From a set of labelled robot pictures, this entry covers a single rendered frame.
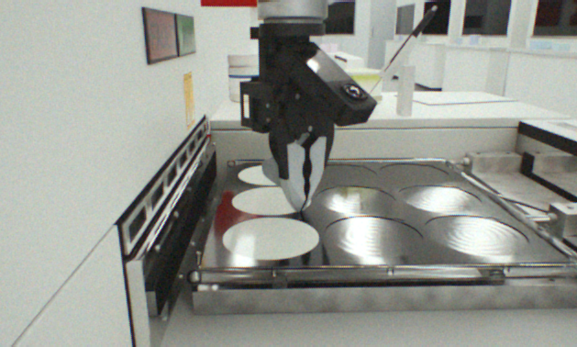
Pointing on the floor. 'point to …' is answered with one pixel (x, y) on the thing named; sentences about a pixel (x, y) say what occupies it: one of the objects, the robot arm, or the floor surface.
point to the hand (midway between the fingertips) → (304, 202)
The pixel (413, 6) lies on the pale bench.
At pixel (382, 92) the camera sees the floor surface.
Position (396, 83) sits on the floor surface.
